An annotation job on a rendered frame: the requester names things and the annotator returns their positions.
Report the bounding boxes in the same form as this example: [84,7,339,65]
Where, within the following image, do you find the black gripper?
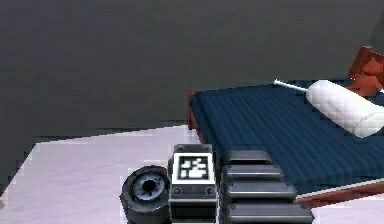
[119,165,172,224]

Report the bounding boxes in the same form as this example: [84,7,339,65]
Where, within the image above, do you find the white pillow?
[305,79,384,139]

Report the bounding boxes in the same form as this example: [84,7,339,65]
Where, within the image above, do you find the blue bed with red frame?
[187,45,384,210]

